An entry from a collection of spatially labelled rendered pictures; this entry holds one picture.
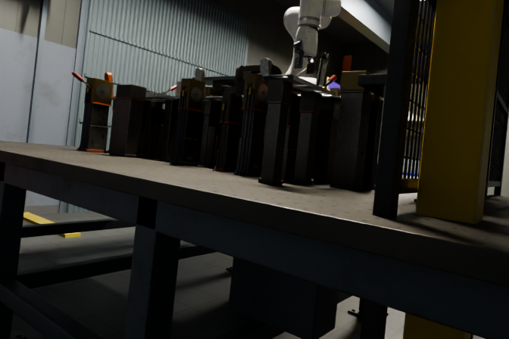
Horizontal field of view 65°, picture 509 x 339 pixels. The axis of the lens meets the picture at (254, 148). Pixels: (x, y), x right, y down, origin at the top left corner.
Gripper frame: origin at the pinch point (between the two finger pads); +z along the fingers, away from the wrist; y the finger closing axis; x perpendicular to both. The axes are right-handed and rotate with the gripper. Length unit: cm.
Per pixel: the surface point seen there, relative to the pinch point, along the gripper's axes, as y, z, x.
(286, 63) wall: -434, -121, -291
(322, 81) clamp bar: -14.5, 1.9, 0.4
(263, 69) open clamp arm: 17.8, 4.0, -5.9
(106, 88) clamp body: 17, 10, -102
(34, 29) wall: -32, -56, -301
